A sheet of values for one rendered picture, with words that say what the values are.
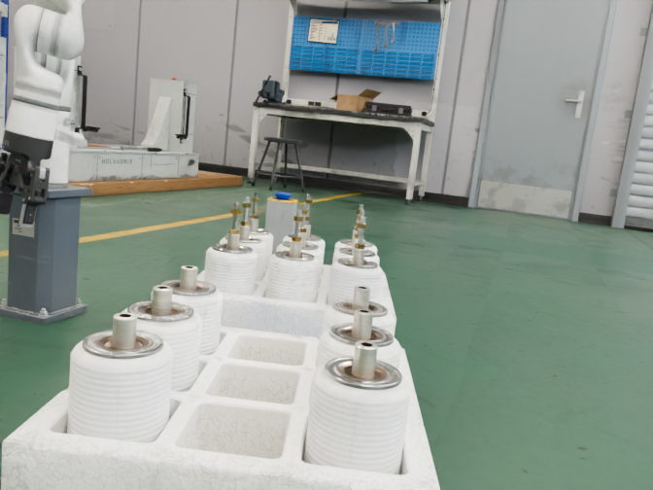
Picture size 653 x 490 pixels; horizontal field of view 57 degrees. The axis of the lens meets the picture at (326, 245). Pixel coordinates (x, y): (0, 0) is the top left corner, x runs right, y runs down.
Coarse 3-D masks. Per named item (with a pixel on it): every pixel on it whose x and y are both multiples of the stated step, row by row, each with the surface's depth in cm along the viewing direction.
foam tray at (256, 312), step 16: (384, 272) 144; (256, 288) 120; (320, 288) 121; (384, 288) 128; (224, 304) 108; (240, 304) 107; (256, 304) 107; (272, 304) 107; (288, 304) 107; (304, 304) 108; (320, 304) 109; (384, 304) 114; (224, 320) 108; (240, 320) 108; (256, 320) 108; (272, 320) 108; (288, 320) 108; (304, 320) 107; (320, 320) 107
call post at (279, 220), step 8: (272, 208) 150; (280, 208) 150; (288, 208) 150; (272, 216) 150; (280, 216) 150; (288, 216) 150; (272, 224) 150; (280, 224) 150; (288, 224) 150; (272, 232) 151; (280, 232) 151; (288, 232) 151; (280, 240) 151; (272, 248) 151
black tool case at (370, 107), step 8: (368, 104) 548; (376, 104) 547; (384, 104) 545; (392, 104) 545; (368, 112) 549; (376, 112) 547; (384, 112) 546; (392, 112) 545; (400, 112) 543; (408, 112) 543
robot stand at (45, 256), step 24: (48, 192) 130; (72, 192) 137; (48, 216) 133; (72, 216) 139; (24, 240) 134; (48, 240) 134; (72, 240) 140; (24, 264) 135; (48, 264) 135; (72, 264) 142; (24, 288) 136; (48, 288) 136; (72, 288) 143; (0, 312) 138; (24, 312) 136; (48, 312) 137; (72, 312) 143
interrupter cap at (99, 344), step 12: (96, 336) 60; (108, 336) 61; (144, 336) 62; (156, 336) 62; (84, 348) 57; (96, 348) 57; (108, 348) 58; (132, 348) 59; (144, 348) 58; (156, 348) 58
